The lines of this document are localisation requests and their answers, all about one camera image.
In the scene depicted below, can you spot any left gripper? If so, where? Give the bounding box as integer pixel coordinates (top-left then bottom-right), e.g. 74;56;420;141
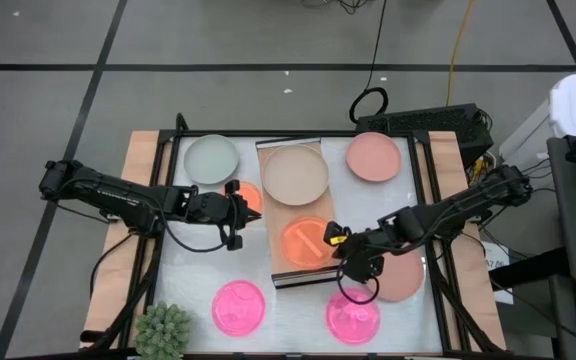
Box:
187;180;263;252

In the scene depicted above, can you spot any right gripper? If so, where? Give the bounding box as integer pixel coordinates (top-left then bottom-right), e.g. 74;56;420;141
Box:
323;222;387;284

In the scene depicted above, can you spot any orange translucent plate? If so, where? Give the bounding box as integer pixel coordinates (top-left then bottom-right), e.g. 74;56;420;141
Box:
281;215;338;270
224;180;265;216

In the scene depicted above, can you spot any pink matte plate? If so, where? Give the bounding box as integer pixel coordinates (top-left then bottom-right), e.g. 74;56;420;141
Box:
345;131;403;183
367;248;426;303

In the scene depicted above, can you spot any pink translucent plate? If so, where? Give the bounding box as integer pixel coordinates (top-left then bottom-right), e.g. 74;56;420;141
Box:
325;287;382;346
211;279;267;337

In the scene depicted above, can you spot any large beige plate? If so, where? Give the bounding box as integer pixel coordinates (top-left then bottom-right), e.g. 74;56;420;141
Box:
260;143;330;207

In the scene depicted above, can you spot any pale green plate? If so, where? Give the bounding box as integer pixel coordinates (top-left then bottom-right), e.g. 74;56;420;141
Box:
183;133;241;186

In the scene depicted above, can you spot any wooden tray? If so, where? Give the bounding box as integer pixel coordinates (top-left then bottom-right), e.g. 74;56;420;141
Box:
255;137;350;290

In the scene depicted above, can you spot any green succulent plant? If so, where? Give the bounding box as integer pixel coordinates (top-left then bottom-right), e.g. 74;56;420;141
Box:
134;301;193;360

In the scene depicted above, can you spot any white paper sheet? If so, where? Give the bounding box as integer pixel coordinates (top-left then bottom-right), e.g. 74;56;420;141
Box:
480;242;514;306

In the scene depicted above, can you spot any black computer case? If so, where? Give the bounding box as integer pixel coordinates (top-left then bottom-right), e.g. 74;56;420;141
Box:
356;103;494;169

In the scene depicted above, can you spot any black desk leg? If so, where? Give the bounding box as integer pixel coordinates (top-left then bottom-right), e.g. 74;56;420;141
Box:
487;247;569;291

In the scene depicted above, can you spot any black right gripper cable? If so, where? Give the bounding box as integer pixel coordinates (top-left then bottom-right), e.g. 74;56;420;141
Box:
336;272;380;306

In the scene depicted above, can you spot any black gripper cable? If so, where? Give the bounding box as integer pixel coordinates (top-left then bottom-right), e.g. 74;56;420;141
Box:
336;272;380;306
160;197;237;254

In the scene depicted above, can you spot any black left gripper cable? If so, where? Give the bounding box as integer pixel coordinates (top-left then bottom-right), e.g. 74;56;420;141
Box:
160;197;237;254

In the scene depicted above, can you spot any black aluminium table frame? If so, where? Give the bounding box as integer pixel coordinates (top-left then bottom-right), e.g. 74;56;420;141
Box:
80;112;507;360

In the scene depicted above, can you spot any black base cable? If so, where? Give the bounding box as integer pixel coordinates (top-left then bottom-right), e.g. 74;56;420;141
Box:
88;230;137;301

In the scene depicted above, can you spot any yellow cable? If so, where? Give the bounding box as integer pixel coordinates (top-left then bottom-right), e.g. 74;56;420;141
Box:
446;0;475;107

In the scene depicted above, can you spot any black floor cable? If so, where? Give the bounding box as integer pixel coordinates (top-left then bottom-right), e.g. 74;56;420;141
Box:
348;0;389;125

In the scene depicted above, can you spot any black cable bundle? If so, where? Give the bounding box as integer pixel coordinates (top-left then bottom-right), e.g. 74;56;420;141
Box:
301;0;369;15

